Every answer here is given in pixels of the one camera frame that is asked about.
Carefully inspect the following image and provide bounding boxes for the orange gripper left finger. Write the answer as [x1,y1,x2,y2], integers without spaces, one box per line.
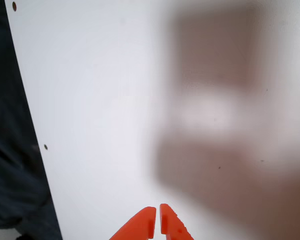
[108,206,157,240]

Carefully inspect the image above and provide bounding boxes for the person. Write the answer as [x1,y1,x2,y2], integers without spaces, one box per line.
[0,0,63,240]

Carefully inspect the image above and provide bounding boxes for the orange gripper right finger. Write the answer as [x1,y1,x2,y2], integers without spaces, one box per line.
[159,203,196,240]

